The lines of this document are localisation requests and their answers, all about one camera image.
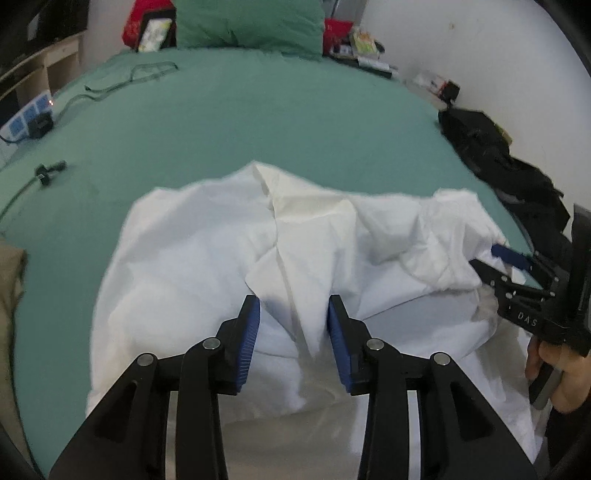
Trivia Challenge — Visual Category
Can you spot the black power adapter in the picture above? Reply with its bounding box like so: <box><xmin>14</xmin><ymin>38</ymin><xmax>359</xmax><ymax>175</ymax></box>
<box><xmin>28</xmin><ymin>114</ymin><xmax>54</xmax><ymax>138</ymax></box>

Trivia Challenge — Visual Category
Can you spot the green pillow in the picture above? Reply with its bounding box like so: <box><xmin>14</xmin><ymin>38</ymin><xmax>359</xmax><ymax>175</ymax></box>
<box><xmin>175</xmin><ymin>0</ymin><xmax>326</xmax><ymax>58</ymax></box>

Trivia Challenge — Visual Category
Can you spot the person's right forearm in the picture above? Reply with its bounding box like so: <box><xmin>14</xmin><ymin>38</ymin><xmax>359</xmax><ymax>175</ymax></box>
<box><xmin>545</xmin><ymin>406</ymin><xmax>591</xmax><ymax>462</ymax></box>

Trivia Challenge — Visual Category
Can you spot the red bag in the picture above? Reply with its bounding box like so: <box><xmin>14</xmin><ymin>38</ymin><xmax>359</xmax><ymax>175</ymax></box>
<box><xmin>121</xmin><ymin>0</ymin><xmax>177</xmax><ymax>47</ymax></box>

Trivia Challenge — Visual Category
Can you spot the black computer tower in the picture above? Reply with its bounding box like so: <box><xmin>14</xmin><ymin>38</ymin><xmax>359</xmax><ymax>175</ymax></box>
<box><xmin>32</xmin><ymin>0</ymin><xmax>88</xmax><ymax>40</ymax></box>

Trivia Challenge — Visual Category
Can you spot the wooden shelf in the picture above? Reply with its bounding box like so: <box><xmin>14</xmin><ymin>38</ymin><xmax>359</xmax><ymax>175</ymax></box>
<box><xmin>0</xmin><ymin>30</ymin><xmax>86</xmax><ymax>107</ymax></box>

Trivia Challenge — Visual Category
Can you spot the person's right hand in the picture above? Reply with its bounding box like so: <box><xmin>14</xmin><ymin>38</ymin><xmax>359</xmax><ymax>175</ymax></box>
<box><xmin>525</xmin><ymin>335</ymin><xmax>591</xmax><ymax>414</ymax></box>

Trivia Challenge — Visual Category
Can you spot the green bed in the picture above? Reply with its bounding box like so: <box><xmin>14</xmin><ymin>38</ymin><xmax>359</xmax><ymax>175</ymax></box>
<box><xmin>0</xmin><ymin>46</ymin><xmax>532</xmax><ymax>476</ymax></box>

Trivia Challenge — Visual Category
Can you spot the white hooded jacket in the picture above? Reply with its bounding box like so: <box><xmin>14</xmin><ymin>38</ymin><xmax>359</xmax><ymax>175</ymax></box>
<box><xmin>85</xmin><ymin>161</ymin><xmax>546</xmax><ymax>480</ymax></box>

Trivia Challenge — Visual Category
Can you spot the black jacket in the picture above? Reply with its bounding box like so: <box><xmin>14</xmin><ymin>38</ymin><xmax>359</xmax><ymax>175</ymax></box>
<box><xmin>499</xmin><ymin>157</ymin><xmax>573</xmax><ymax>259</ymax></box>

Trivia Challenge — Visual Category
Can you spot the black cable with plug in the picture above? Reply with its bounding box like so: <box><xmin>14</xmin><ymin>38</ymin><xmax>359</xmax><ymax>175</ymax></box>
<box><xmin>0</xmin><ymin>159</ymin><xmax>68</xmax><ymax>222</ymax></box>

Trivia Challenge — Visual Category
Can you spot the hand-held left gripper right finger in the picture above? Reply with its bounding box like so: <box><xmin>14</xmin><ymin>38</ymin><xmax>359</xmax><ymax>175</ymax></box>
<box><xmin>327</xmin><ymin>294</ymin><xmax>539</xmax><ymax>480</ymax></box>

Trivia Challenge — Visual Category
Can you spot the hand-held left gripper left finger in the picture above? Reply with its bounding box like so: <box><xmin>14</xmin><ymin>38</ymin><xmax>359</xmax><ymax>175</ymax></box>
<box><xmin>48</xmin><ymin>295</ymin><xmax>262</xmax><ymax>480</ymax></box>

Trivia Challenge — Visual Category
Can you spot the white blue power strip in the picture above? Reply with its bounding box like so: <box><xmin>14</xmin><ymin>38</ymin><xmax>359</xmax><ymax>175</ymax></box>
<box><xmin>0</xmin><ymin>91</ymin><xmax>55</xmax><ymax>141</ymax></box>

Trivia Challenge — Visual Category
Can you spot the long black cable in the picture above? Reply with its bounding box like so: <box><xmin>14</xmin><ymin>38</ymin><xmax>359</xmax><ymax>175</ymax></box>
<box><xmin>51</xmin><ymin>62</ymin><xmax>178</xmax><ymax>121</ymax></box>

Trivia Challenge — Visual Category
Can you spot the green snack packet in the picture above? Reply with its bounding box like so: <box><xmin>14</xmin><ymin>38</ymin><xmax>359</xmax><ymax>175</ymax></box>
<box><xmin>353</xmin><ymin>30</ymin><xmax>377</xmax><ymax>56</ymax></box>

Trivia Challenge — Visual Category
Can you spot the small black device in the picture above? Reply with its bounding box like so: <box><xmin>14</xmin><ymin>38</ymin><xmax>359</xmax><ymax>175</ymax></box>
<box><xmin>438</xmin><ymin>79</ymin><xmax>461</xmax><ymax>104</ymax></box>

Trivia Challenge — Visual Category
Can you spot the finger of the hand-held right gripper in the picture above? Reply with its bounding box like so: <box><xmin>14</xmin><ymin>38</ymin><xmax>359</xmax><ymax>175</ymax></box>
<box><xmin>470</xmin><ymin>257</ymin><xmax>554</xmax><ymax>304</ymax></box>
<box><xmin>491</xmin><ymin>243</ymin><xmax>562</xmax><ymax>291</ymax></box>

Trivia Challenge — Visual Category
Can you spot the tan cloth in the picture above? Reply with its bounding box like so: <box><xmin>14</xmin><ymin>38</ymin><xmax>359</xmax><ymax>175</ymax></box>
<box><xmin>0</xmin><ymin>235</ymin><xmax>35</xmax><ymax>462</ymax></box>

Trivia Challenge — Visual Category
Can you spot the black flat case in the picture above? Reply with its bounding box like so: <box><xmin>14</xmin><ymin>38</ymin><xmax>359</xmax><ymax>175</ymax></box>
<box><xmin>332</xmin><ymin>44</ymin><xmax>400</xmax><ymax>79</ymax></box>

